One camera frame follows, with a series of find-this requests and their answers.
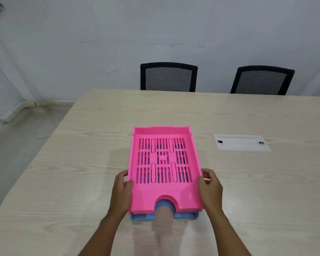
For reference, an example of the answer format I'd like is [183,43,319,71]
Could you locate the person's left hand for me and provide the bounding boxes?
[108,169,134,217]

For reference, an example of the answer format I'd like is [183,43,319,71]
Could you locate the person's right hand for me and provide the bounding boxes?
[198,168,224,215]

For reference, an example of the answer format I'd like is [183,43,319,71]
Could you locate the pink plastic paper tray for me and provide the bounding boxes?
[127,126,204,214]

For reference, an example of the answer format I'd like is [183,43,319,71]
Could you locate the person's right forearm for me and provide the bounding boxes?
[209,207,252,256]

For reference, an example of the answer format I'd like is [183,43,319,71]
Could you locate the person's left forearm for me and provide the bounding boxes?
[78,210,123,256]

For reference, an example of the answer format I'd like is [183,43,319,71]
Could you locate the blue plastic paper tray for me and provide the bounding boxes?
[130,138,199,221]

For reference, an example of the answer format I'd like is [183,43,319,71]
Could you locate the black mesh office chair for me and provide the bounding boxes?
[230,65,295,96]
[140,62,198,92]

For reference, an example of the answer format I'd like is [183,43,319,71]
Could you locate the white table cable cover plate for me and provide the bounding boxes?
[214,134,271,152]

